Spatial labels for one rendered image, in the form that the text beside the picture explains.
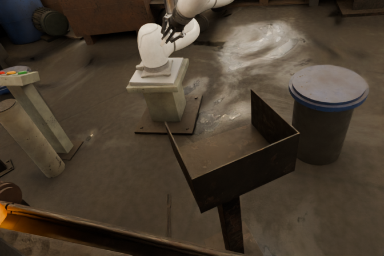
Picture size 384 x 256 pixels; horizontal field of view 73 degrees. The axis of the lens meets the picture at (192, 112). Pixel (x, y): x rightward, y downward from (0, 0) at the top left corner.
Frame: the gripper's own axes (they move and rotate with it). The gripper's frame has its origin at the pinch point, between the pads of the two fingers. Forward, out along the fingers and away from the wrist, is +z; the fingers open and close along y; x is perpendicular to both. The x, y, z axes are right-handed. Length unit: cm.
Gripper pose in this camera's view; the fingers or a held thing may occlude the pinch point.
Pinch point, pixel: (164, 40)
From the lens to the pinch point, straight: 135.0
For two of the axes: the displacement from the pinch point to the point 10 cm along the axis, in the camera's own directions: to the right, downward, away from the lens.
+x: 5.3, -6.9, 5.0
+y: 7.3, 6.7, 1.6
